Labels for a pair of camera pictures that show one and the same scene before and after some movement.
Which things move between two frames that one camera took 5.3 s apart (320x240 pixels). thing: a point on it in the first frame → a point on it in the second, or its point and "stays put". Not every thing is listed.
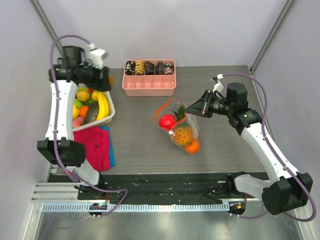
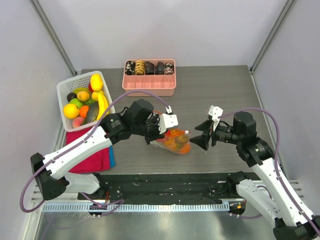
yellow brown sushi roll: (140, 67) stays put
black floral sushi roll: (130, 68) stays put
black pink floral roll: (169, 69) stays put
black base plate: (159, 188) stays put
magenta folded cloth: (97, 147) stays put
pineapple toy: (183, 132) → (174, 142)
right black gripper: (206, 104) → (209, 133)
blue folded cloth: (111, 157) stays put
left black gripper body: (91, 77) → (151, 130)
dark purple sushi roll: (149, 68) stays put
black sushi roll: (159, 69) stays put
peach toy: (77, 121) stays put
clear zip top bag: (172, 117) → (174, 140)
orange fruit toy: (193, 148) → (185, 149)
